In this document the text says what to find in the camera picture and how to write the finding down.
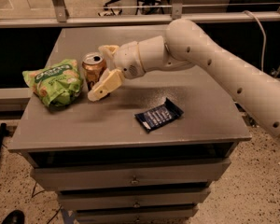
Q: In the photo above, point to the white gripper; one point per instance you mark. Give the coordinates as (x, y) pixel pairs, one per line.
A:
(127, 61)

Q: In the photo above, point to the orange soda can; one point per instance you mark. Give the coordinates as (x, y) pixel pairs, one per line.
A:
(93, 65)

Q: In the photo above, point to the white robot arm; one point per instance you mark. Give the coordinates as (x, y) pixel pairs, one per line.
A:
(183, 45)

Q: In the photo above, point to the green rice chip bag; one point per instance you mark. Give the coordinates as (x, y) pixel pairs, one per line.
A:
(58, 84)

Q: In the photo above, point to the dark blue snack wrapper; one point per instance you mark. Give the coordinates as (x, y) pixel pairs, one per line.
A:
(159, 116)

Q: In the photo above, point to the grey metal railing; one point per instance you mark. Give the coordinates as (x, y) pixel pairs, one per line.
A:
(69, 13)

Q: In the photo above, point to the grey drawer cabinet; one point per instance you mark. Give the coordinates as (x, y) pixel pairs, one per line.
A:
(107, 132)

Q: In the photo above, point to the top grey drawer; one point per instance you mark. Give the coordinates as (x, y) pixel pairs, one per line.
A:
(130, 174)

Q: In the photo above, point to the grey drawer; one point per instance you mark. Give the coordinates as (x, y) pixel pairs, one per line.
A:
(133, 199)
(135, 215)
(130, 174)

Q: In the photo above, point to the middle grey drawer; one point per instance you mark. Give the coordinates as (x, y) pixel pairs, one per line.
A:
(133, 199)

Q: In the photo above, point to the bottom grey drawer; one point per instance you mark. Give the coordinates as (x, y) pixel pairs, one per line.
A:
(135, 215)

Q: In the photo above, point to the black shoe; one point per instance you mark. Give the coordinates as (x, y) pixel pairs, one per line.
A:
(15, 217)

